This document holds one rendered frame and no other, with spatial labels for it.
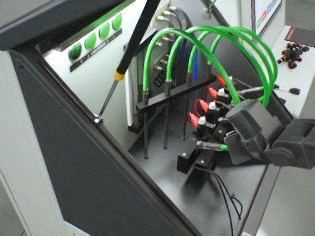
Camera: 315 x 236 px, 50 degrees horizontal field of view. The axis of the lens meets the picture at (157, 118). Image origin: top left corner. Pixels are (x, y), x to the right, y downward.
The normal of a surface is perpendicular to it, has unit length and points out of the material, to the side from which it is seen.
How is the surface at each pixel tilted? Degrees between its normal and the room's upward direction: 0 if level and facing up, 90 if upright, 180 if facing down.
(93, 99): 90
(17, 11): 0
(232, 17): 90
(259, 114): 36
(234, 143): 49
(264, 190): 0
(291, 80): 0
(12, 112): 90
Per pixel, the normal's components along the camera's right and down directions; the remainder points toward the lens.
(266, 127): 0.40, -0.20
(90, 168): -0.48, 0.59
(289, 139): -0.46, -0.81
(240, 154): 0.12, 0.03
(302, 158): -0.68, 0.58
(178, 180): 0.01, -0.73
